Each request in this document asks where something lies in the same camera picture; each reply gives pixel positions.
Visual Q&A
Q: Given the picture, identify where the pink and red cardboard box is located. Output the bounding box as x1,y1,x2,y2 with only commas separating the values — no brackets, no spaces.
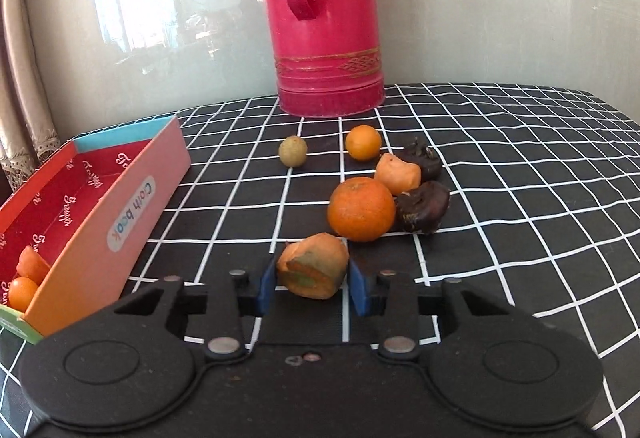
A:
0,115,192,345

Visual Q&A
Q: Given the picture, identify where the dark water chestnut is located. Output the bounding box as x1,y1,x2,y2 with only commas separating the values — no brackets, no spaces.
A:
397,137,443,181
395,181,451,234

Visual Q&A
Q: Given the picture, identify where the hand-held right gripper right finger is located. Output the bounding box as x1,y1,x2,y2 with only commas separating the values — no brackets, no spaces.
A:
348,259,526,363

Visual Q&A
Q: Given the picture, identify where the large orange mandarin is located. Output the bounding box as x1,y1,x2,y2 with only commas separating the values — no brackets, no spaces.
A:
327,177,397,242

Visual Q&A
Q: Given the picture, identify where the black white checked tablecloth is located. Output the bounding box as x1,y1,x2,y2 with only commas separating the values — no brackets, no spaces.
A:
0,82,640,438

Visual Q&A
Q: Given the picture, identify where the small orange kumquat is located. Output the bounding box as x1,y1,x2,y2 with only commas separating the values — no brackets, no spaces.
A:
7,277,41,311
346,125,382,162

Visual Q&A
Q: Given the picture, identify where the beige lace curtain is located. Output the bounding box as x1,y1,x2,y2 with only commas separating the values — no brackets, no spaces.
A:
0,0,63,199

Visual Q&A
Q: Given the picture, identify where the tan longan fruit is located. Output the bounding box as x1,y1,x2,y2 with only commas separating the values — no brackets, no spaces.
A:
279,135,309,167

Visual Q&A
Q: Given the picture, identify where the orange carrot chunk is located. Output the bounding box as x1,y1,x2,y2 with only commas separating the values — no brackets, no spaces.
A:
374,153,422,196

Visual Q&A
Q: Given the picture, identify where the orange carrot piece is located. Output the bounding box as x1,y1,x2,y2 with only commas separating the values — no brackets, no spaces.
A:
16,245,52,285

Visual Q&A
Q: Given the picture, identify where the red thermos flask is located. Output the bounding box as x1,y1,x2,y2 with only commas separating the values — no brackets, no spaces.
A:
250,0,386,119

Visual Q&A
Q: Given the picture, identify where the carrot stump with green top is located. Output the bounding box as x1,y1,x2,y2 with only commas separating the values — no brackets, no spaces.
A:
276,233,350,300

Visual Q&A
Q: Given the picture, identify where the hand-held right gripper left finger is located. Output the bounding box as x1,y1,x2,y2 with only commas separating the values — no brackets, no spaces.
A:
114,254,279,363

